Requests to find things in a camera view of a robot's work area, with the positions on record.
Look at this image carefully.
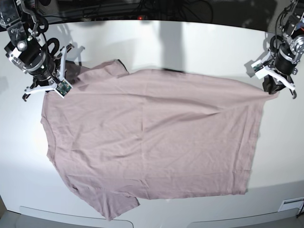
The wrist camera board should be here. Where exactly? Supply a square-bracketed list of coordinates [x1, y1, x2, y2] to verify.
[55, 80, 73, 98]
[251, 60, 270, 79]

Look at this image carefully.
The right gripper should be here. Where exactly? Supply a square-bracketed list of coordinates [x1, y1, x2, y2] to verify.
[22, 44, 82, 101]

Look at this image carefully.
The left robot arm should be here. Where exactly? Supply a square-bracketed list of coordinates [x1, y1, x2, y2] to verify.
[256, 0, 304, 99]

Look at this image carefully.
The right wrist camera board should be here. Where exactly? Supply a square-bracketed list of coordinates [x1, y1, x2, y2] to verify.
[55, 80, 73, 98]

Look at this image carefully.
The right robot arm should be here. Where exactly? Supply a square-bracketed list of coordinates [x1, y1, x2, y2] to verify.
[0, 0, 74, 101]

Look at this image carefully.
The pink T-shirt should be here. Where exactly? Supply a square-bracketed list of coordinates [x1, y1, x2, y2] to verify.
[41, 60, 276, 220]

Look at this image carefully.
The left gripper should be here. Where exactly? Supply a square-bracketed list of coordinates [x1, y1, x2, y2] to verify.
[262, 58, 294, 95]

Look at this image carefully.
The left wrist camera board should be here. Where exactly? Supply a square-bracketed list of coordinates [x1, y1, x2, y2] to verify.
[251, 60, 270, 79]

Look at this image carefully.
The white label plate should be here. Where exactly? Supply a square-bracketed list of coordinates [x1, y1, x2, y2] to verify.
[278, 197, 304, 212]

